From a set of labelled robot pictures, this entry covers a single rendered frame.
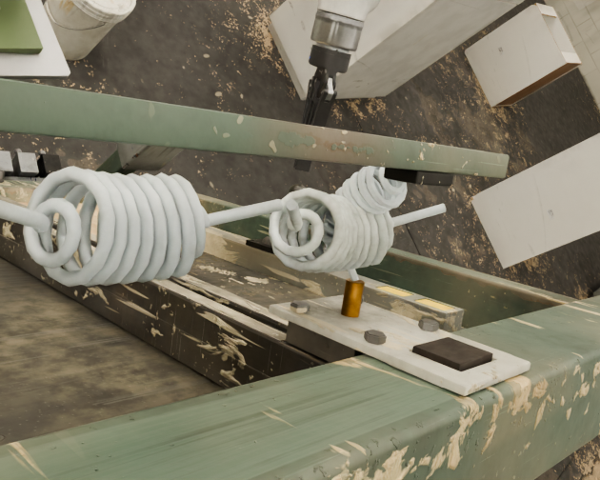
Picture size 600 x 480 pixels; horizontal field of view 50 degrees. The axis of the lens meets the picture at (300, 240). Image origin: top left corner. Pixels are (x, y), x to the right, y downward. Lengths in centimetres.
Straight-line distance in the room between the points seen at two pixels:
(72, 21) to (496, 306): 216
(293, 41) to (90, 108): 364
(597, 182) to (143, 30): 299
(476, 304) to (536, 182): 366
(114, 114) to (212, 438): 16
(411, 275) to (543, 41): 490
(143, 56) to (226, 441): 300
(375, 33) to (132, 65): 127
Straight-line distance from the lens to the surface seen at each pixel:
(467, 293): 116
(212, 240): 123
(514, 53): 608
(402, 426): 39
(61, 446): 33
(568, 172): 471
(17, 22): 194
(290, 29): 393
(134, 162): 182
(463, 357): 49
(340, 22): 121
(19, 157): 172
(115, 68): 314
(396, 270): 124
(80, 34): 289
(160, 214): 36
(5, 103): 27
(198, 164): 311
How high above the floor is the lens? 216
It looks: 40 degrees down
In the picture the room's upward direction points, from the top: 61 degrees clockwise
